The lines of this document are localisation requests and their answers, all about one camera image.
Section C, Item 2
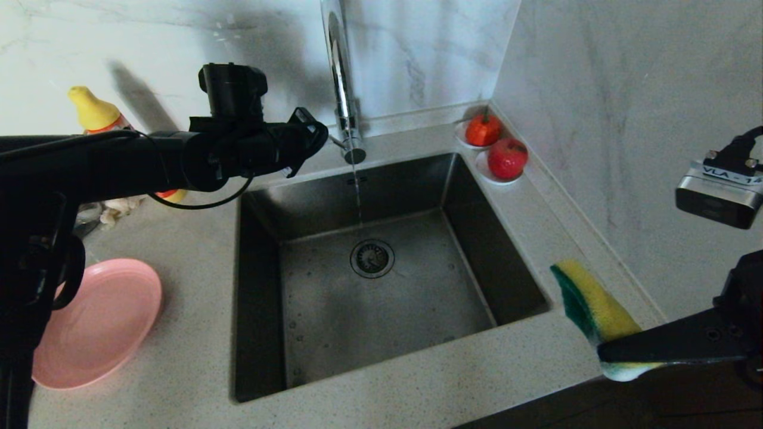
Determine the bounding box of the yellow green sponge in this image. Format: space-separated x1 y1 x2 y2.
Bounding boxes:
550 259 668 383

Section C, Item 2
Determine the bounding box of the chrome faucet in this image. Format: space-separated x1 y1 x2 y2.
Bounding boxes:
321 0 367 166

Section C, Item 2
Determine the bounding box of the yellow orange white detergent bottle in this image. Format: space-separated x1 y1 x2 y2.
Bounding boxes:
67 86 188 204

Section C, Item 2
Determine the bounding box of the pink plate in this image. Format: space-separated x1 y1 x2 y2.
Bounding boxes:
32 258 163 390

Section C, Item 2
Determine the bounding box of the stainless steel sink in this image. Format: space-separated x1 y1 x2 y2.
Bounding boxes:
232 153 552 403

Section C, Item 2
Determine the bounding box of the running water stream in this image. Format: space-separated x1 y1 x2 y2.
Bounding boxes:
352 164 364 230

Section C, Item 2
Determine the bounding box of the garlic bulb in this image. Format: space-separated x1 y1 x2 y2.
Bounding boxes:
100 195 147 230

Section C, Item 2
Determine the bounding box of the round metal drain strainer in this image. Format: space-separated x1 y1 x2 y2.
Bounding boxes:
349 239 395 279

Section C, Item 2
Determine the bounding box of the red apple on dish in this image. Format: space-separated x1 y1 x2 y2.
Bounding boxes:
474 151 528 186

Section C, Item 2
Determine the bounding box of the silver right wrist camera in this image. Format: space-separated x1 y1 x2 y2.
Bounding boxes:
675 160 763 230

